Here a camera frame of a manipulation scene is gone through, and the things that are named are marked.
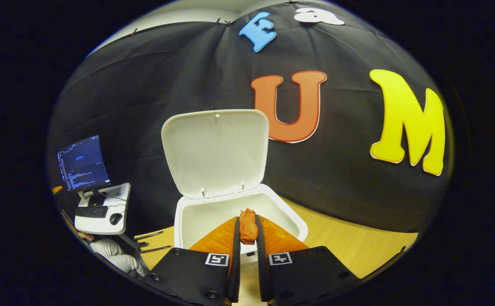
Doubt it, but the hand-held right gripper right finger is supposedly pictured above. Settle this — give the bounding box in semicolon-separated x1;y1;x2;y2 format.
255;215;360;306

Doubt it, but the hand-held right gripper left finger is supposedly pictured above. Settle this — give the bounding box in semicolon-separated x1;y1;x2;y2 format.
143;216;242;306

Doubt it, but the white desktop garbage bin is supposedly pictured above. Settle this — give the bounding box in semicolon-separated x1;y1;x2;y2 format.
161;109;308;255

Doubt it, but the wooden desktop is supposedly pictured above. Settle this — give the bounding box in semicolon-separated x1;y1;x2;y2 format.
139;198;420;306

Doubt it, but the light grey cloth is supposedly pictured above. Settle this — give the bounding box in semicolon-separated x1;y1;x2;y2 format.
90;239;148;277

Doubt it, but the black keyboard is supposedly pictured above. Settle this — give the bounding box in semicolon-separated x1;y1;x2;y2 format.
75;207;108;218

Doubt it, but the computer monitor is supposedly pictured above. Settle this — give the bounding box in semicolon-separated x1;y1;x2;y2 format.
57;134;112;192

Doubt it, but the black backdrop cloth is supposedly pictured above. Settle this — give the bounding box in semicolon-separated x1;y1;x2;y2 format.
47;0;455;233

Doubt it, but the black metal bracket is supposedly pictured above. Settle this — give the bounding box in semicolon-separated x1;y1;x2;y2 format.
135;231;172;254

